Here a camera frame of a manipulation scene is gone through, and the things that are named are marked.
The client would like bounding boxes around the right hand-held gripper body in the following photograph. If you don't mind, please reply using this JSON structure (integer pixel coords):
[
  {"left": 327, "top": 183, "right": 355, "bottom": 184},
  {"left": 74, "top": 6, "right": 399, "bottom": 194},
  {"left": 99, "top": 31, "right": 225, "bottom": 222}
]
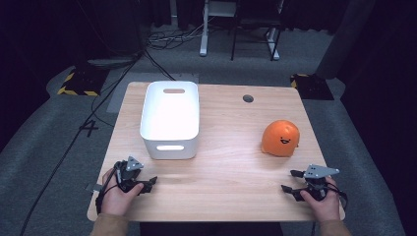
[{"left": 302, "top": 163, "right": 340, "bottom": 202}]

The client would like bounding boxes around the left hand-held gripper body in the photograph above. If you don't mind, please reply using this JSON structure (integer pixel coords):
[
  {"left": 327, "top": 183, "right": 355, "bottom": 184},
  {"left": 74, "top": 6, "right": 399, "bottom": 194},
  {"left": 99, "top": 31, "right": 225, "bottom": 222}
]
[{"left": 113, "top": 155, "right": 149, "bottom": 195}]

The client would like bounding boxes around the orange smiley plush toy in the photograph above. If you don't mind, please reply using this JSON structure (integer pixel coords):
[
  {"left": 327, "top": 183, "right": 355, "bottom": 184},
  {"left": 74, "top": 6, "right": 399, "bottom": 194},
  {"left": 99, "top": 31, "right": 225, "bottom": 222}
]
[{"left": 261, "top": 119, "right": 301, "bottom": 158}]

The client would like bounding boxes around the white plastic storage bin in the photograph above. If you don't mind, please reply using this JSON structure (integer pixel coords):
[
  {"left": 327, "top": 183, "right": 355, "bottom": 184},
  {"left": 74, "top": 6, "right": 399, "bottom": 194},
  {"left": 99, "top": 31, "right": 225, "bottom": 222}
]
[{"left": 140, "top": 80, "right": 201, "bottom": 161}]

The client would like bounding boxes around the person's right hand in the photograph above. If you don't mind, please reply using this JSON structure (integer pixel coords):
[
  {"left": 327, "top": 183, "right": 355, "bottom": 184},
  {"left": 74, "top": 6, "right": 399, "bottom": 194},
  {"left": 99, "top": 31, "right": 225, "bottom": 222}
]
[{"left": 299, "top": 176, "right": 342, "bottom": 223}]

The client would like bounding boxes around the person's left hand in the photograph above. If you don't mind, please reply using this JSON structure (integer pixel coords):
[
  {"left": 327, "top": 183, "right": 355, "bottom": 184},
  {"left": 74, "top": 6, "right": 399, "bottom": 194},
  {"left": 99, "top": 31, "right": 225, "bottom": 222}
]
[{"left": 100, "top": 167, "right": 145, "bottom": 217}]

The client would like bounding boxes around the small grey tag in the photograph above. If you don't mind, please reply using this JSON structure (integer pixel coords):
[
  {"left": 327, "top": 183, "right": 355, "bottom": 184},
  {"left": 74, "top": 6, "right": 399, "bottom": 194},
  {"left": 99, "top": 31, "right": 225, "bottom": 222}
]
[{"left": 85, "top": 183, "right": 104, "bottom": 194}]

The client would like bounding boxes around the black yellow striped stand base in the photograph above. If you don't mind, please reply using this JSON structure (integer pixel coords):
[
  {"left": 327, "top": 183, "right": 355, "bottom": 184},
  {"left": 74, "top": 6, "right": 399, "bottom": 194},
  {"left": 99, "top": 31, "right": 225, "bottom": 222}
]
[
  {"left": 289, "top": 73, "right": 335, "bottom": 101},
  {"left": 56, "top": 64, "right": 110, "bottom": 97}
]

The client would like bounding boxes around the white desk leg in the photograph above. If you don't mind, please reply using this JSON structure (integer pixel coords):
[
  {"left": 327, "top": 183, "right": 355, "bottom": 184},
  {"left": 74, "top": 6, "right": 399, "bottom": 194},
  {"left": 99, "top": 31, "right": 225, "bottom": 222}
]
[
  {"left": 199, "top": 0, "right": 211, "bottom": 57},
  {"left": 266, "top": 27, "right": 281, "bottom": 62}
]

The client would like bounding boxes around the right hand-held gripper cable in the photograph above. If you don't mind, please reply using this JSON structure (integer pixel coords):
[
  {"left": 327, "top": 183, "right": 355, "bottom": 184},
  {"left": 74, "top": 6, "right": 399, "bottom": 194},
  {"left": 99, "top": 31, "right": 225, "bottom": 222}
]
[{"left": 326, "top": 182, "right": 349, "bottom": 211}]

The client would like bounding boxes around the hand-held gripper cable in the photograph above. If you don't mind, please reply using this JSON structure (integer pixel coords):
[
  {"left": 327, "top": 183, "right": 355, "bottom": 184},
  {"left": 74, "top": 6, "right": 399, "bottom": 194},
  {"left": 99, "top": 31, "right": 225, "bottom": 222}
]
[
  {"left": 94, "top": 167, "right": 120, "bottom": 214},
  {"left": 326, "top": 182, "right": 349, "bottom": 211}
]

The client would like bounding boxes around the left hand-held gripper cable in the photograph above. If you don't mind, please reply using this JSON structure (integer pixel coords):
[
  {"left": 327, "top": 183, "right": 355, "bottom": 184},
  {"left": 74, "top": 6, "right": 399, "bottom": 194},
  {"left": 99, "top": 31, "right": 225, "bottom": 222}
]
[{"left": 94, "top": 167, "right": 120, "bottom": 214}]

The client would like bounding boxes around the long black floor cable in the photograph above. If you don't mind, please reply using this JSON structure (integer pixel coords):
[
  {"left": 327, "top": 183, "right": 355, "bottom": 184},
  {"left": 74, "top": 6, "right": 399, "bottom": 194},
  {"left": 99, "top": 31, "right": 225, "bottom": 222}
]
[{"left": 19, "top": 48, "right": 147, "bottom": 236}]

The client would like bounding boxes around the bundle of floor cables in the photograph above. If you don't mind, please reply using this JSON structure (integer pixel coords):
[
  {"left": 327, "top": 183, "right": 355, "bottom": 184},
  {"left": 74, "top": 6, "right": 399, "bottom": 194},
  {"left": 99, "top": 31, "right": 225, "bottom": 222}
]
[{"left": 146, "top": 23, "right": 206, "bottom": 51}]

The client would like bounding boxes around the black metal chair frame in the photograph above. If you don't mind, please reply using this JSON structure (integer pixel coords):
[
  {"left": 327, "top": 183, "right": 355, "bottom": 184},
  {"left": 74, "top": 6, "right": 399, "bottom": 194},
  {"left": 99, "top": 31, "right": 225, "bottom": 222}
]
[{"left": 230, "top": 0, "right": 284, "bottom": 62}]

